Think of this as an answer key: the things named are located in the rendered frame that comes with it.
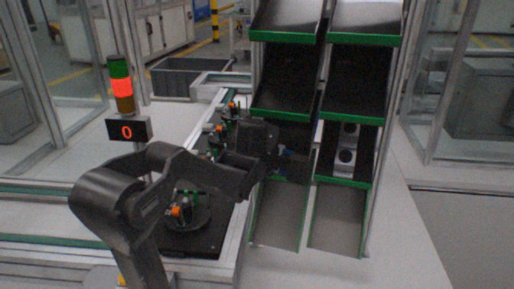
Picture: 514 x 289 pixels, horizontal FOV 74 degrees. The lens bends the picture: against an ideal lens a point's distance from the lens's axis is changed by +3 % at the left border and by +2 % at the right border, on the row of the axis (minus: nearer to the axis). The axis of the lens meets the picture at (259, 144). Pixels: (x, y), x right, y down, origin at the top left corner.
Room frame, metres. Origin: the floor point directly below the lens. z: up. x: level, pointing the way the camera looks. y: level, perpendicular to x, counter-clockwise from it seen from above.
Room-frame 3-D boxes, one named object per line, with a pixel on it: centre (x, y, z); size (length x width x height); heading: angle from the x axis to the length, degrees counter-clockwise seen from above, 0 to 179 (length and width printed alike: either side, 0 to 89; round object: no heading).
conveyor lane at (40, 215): (0.83, 0.50, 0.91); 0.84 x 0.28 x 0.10; 83
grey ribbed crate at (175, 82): (2.88, 0.57, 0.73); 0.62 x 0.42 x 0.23; 83
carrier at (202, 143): (1.27, 0.15, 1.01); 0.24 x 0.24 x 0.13; 83
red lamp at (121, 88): (0.91, 0.38, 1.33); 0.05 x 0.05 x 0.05
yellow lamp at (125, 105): (0.91, 0.38, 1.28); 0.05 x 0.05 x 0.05
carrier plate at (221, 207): (0.77, 0.21, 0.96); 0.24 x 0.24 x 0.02; 83
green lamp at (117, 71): (0.91, 0.38, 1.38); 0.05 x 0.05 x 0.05
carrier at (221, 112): (1.51, 0.12, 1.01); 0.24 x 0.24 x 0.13; 83
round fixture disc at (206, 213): (0.77, 0.21, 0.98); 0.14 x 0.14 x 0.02
